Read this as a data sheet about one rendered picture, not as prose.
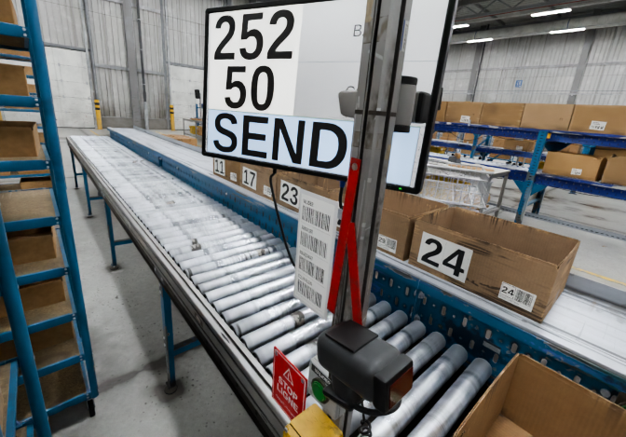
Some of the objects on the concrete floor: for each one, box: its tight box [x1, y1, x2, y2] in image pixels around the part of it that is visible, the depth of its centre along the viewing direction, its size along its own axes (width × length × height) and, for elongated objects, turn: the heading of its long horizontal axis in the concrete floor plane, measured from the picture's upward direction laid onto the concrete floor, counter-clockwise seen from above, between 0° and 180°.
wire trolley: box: [416, 160, 495, 213], centre depth 302 cm, size 107×56×103 cm, turn 142°
